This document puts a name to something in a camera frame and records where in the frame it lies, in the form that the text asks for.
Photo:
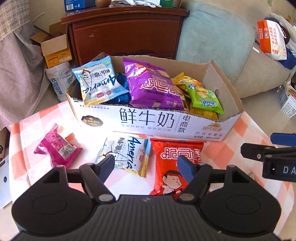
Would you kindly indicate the open cardboard box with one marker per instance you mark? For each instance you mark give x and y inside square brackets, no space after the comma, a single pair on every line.
[54,44]

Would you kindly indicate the cream croissant bag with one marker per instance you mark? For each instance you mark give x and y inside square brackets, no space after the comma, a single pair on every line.
[185,99]

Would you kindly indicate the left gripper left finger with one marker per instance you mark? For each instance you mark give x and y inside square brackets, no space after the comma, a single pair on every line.
[94,176]

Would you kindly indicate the orange white paper bag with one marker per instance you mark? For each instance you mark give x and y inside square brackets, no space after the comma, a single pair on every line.
[272,40]

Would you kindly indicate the dark wooden cabinet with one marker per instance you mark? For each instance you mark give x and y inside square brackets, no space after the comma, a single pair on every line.
[124,30]

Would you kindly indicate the light blue sofa cushion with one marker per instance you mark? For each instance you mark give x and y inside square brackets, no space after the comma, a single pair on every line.
[210,34]

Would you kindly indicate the yellow waffle packet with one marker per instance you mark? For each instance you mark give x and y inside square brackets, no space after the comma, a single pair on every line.
[181,79]
[204,113]

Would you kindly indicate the blue gift box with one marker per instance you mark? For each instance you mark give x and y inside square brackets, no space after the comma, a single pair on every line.
[73,5]

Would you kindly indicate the white plastic sack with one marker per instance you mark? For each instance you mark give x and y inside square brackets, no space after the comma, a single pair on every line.
[61,77]

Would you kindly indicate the white green milk box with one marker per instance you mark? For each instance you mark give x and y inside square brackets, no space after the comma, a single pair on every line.
[167,3]

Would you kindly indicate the white mesh basket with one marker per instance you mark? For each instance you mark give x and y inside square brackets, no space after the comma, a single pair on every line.
[287,103]

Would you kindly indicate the blue foil snack bag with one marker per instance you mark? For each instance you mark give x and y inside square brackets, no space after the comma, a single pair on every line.
[124,96]

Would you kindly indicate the purple noodle snack bag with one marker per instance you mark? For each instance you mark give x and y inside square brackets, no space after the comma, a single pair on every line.
[150,86]

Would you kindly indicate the green Ameria packet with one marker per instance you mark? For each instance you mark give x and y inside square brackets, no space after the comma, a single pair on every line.
[205,99]

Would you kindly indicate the wooden gourd ornament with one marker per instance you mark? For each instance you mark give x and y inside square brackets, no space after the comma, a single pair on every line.
[102,3]

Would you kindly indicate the white milk carton tray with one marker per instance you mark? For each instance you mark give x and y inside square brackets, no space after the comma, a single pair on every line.
[159,122]

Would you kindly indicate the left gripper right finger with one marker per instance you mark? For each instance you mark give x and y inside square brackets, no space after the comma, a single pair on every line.
[197,177]

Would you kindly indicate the pink checkered tablecloth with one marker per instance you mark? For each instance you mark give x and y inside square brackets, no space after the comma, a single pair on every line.
[26,168]

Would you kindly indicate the white cloth gloves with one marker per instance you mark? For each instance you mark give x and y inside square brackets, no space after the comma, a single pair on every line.
[152,4]

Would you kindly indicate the magenta snack packet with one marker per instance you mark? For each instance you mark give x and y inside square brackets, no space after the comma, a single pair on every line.
[60,151]

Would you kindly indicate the red noodle snack bag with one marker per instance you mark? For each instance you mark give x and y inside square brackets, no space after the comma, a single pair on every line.
[168,179]

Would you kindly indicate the beige sofa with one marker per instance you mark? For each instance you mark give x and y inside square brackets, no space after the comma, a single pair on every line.
[260,73]

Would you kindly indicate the light blue Ameria packet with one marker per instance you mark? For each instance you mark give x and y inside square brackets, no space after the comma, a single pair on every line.
[130,153]
[97,81]

